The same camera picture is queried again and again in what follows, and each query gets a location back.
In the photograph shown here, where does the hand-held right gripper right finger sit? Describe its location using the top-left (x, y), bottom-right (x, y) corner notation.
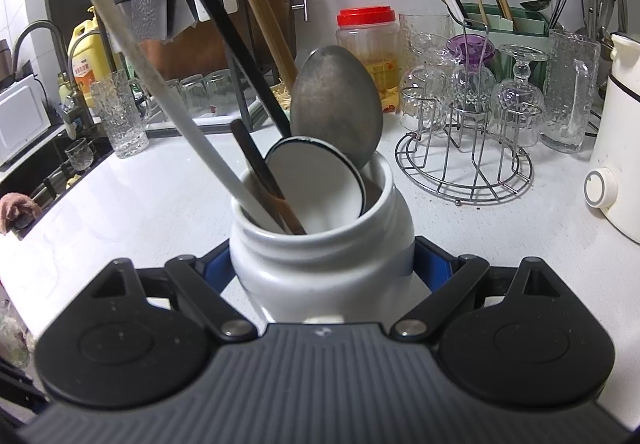
top-left (390, 235), bottom-right (565, 345)

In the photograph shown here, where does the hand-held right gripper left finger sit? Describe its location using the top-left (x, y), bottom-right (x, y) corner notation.
top-left (87, 240), bottom-right (259, 345)

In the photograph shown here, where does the white ceramic utensil jar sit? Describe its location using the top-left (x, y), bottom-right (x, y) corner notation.
top-left (229, 151), bottom-right (416, 325)

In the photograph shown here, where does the brown handled spoon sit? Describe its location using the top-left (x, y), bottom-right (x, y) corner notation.
top-left (230, 119), bottom-right (308, 235)

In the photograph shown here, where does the white blue-rimmed ceramic spoon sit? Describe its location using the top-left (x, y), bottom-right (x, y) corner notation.
top-left (264, 136), bottom-right (368, 215)

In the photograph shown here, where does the large metal spoon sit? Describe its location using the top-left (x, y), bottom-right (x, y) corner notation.
top-left (290, 45), bottom-right (385, 172)

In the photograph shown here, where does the clear plastic bag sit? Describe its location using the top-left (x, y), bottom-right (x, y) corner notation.
top-left (0, 296), bottom-right (33, 370)

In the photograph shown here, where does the upturned crystal glass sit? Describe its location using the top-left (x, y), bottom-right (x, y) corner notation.
top-left (450, 64), bottom-right (497, 117)
top-left (399, 34), bottom-right (453, 133)

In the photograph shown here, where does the small clear glass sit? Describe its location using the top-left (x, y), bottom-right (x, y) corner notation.
top-left (150, 78), bottom-right (181, 119)
top-left (180, 76), bottom-right (208, 117)
top-left (205, 72), bottom-right (236, 115)

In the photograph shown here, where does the upturned stemmed crystal goblet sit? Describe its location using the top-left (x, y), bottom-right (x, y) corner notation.
top-left (491, 44), bottom-right (547, 149)

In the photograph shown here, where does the tall textured glass mug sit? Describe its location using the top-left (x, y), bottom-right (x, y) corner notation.
top-left (539, 28), bottom-right (602, 155)
top-left (89, 70), bottom-right (151, 159)

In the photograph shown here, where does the black sink drain rack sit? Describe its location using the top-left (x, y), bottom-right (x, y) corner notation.
top-left (27, 159), bottom-right (88, 207)

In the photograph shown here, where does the pink cloth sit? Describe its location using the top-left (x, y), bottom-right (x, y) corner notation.
top-left (0, 191), bottom-right (45, 235)

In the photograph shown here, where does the black kitchen sink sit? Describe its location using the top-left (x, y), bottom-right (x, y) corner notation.
top-left (0, 134), bottom-right (113, 239)

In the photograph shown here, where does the white faucet spray head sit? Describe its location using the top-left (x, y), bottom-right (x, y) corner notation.
top-left (55, 106), bottom-right (76, 135)

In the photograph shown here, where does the white electric cooker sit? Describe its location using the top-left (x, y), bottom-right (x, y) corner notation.
top-left (584, 31), bottom-right (640, 245)

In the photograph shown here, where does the red lid plastic jar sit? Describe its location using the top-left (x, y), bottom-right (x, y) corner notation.
top-left (336, 8), bottom-right (401, 113)

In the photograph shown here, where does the pale green bottle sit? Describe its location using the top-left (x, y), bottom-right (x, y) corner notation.
top-left (56, 72), bottom-right (77, 108)

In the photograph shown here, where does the yellow detergent jug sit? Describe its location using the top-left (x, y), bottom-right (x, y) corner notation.
top-left (67, 6), bottom-right (117, 109)

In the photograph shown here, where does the wide textured glass pitcher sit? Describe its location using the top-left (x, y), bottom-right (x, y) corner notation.
top-left (398, 12), bottom-right (453, 74)

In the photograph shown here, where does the white microwave oven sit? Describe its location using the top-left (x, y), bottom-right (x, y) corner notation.
top-left (0, 74), bottom-right (52, 165)

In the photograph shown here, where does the dark kitchen faucet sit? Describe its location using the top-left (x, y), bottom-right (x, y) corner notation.
top-left (11, 20), bottom-right (76, 89)

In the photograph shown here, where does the wire glass holder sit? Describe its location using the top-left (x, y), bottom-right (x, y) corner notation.
top-left (394, 18), bottom-right (535, 207)

